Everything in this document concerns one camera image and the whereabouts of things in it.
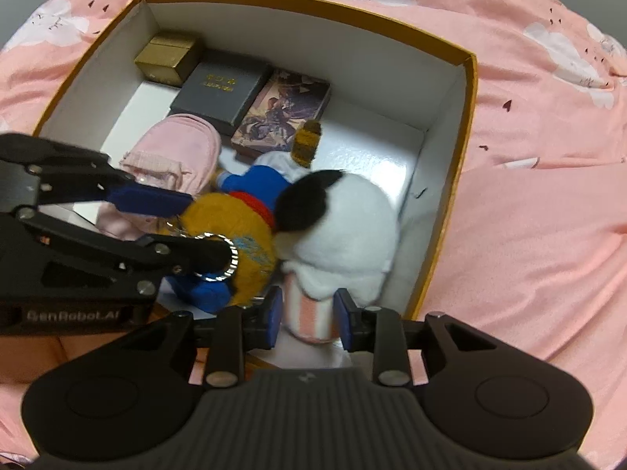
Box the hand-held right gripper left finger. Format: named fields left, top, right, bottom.
left=98, top=286, right=285, bottom=387

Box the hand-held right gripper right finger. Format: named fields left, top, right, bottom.
left=333, top=289, right=495, bottom=387

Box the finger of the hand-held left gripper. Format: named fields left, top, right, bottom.
left=14, top=204, right=235, bottom=300
left=0, top=132, right=195, bottom=219

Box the orange plush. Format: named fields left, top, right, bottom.
left=161, top=151, right=301, bottom=314

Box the pink fabric pouch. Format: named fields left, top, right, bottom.
left=95, top=112, right=223, bottom=240

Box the white plush with black ear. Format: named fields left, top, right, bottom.
left=272, top=169, right=400, bottom=346

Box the dark grey box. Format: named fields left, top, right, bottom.
left=169, top=61, right=275, bottom=135

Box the illustrated card box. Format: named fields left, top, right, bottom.
left=230, top=67, right=331, bottom=157

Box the orange cardboard box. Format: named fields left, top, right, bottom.
left=32, top=0, right=478, bottom=324

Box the small gold box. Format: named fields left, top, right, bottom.
left=134, top=32, right=204, bottom=84

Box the pink printed blanket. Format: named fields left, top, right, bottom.
left=0, top=0, right=627, bottom=470

